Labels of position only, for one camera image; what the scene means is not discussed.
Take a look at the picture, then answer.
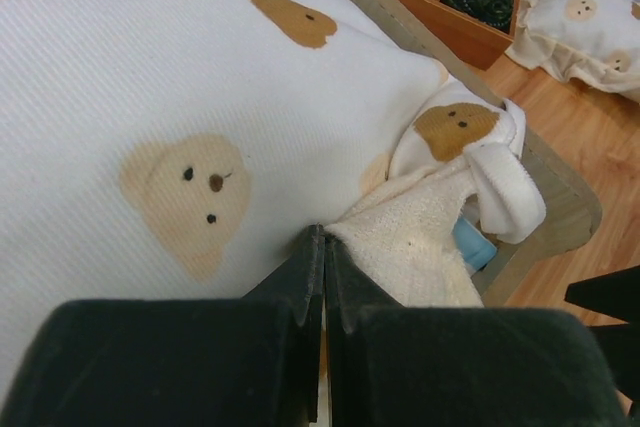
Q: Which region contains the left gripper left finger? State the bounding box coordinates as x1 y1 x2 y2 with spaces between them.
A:
1 225 325 426

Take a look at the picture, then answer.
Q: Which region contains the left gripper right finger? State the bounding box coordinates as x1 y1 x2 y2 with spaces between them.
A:
325 238 627 426

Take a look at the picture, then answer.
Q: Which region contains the bear print bed cushion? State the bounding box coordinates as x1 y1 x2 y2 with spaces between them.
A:
1 0 525 384

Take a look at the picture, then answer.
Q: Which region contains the wooden pet bed frame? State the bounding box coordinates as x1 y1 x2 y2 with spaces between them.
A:
330 0 602 307

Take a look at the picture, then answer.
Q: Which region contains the small bear print pillow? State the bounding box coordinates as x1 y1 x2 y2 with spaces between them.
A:
506 0 639 102

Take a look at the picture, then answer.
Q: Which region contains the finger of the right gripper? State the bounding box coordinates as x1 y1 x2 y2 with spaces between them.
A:
565 269 639 322

